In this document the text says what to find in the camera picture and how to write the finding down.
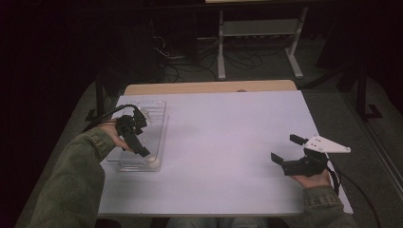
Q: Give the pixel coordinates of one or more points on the person's right hand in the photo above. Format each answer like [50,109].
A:
[314,181]

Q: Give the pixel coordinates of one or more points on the aluminium frame rail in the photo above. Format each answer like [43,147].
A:
[385,161]

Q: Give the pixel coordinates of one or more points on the clear plastic tray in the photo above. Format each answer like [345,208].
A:
[155,133]

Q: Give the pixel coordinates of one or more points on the black metal stand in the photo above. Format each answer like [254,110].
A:
[99,95]
[362,91]

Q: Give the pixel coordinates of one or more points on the light wooden table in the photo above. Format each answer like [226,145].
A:
[206,87]

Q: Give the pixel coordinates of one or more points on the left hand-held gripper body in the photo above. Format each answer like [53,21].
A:
[126,126]

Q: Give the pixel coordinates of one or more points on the white metal desk frame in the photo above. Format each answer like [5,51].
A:
[259,28]

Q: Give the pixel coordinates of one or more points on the person's left hand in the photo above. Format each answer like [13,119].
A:
[111,134]

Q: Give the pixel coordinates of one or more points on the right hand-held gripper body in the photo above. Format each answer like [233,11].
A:
[305,167]

